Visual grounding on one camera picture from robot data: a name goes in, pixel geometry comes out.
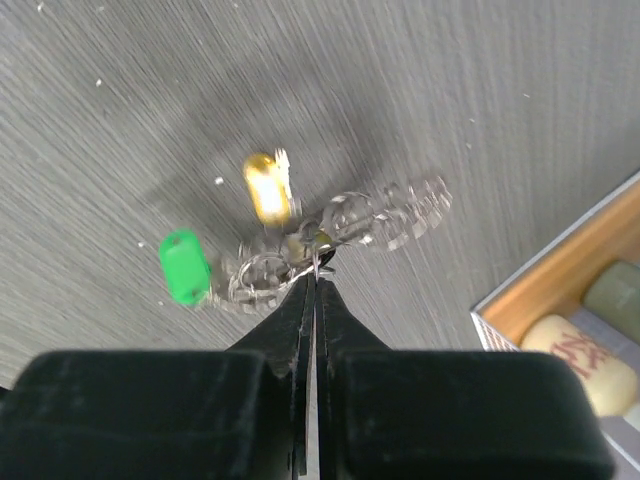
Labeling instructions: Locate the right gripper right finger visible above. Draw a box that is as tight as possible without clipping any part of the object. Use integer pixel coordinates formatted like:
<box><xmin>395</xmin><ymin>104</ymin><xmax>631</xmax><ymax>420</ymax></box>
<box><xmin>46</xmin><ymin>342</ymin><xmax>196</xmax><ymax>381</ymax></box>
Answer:
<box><xmin>315</xmin><ymin>280</ymin><xmax>615</xmax><ymax>479</ymax></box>

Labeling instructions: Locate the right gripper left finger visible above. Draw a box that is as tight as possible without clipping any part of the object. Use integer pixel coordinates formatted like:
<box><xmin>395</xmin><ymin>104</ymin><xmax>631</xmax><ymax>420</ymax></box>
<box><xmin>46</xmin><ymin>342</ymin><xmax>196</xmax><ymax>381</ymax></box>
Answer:
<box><xmin>1</xmin><ymin>275</ymin><xmax>316</xmax><ymax>479</ymax></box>

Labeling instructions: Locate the key with green tag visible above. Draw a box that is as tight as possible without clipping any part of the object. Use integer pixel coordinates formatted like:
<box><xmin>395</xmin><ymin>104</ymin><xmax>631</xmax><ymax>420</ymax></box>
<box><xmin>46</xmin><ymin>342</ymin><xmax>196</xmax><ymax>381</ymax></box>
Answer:
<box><xmin>158</xmin><ymin>229</ymin><xmax>211</xmax><ymax>306</ymax></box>

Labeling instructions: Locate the metal disc with keyrings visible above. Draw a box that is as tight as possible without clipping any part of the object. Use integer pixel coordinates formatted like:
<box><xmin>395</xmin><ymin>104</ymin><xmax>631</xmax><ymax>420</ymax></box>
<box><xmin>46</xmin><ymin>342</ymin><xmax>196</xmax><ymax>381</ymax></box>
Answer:
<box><xmin>203</xmin><ymin>173</ymin><xmax>452</xmax><ymax>314</ymax></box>

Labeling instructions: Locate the key with yellow tag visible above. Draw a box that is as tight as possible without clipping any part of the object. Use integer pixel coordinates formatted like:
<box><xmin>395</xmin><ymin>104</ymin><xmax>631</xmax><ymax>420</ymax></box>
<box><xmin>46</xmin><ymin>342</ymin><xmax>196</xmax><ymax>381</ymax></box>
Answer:
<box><xmin>243</xmin><ymin>148</ymin><xmax>300</xmax><ymax>227</ymax></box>

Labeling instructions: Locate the cream bottle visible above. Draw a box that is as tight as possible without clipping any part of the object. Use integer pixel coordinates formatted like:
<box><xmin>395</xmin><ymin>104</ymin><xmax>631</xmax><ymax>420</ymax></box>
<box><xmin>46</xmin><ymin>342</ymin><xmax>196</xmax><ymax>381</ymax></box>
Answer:
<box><xmin>520</xmin><ymin>314</ymin><xmax>639</xmax><ymax>428</ymax></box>

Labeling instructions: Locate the green soap bottle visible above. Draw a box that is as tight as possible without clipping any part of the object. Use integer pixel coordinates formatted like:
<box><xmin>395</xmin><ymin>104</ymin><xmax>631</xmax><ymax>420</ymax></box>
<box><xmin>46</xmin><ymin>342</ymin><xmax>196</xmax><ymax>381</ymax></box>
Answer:
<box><xmin>582</xmin><ymin>261</ymin><xmax>640</xmax><ymax>343</ymax></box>

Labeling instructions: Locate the white wire shelf rack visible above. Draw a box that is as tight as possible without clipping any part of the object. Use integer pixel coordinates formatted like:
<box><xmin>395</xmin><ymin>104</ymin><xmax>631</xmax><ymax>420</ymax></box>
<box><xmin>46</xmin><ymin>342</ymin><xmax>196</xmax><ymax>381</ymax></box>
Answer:
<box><xmin>454</xmin><ymin>177</ymin><xmax>639</xmax><ymax>479</ymax></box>

